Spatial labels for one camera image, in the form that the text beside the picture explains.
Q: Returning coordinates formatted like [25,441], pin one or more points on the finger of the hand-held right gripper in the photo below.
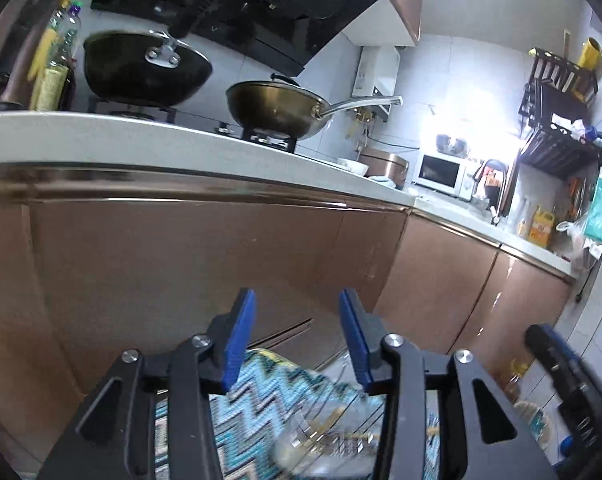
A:
[551,350]

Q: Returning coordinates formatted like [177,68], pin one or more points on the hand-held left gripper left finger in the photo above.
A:
[241,340]

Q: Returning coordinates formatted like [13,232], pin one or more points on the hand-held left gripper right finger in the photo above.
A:
[353,340]

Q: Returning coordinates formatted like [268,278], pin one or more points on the round plastic tub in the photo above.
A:
[536,422]

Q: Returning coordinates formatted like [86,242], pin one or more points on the amber oil bottle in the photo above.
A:
[516,382]

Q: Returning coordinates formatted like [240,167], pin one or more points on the zigzag patterned cloth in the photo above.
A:
[261,400]

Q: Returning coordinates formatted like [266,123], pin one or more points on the copper base cabinets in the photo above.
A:
[181,260]

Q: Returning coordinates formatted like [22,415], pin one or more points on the clear plastic bag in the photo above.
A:
[581,247]

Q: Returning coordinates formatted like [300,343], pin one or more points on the yellow oil bottle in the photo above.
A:
[542,230]

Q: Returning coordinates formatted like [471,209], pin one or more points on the teal bag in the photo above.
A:
[601,210]

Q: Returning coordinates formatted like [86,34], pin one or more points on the grey dish cloth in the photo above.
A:
[382,181]

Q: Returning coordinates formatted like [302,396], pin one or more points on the black kitchen faucet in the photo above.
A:
[501,195]

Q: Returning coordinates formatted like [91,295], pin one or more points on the white bowl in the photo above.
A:
[353,166]

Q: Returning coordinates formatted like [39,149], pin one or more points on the copper rice cooker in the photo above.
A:
[386,165]

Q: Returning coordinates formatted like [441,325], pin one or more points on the white microwave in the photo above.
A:
[441,172]

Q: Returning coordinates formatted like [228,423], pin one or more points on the gas stove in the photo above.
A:
[261,137]

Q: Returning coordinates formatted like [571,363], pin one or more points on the steel pot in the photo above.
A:
[452,144]

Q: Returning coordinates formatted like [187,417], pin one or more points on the glass lid with black knob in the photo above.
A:
[285,79]

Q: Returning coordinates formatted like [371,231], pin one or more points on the white water heater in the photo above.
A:
[381,70]

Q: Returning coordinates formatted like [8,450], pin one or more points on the black wok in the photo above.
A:
[131,70]

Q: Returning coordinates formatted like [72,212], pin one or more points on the yellow container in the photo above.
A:
[591,52]

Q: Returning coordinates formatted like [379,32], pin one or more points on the black range hood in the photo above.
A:
[261,10]

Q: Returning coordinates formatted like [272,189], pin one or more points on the clear bottle purple cap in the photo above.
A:
[71,35]

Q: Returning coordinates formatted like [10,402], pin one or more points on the copper electric kettle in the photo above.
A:
[16,60]

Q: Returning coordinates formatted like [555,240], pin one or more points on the clear bottle yellow cap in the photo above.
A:
[57,20]

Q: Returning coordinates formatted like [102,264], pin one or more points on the black wall rack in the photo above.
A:
[556,150]

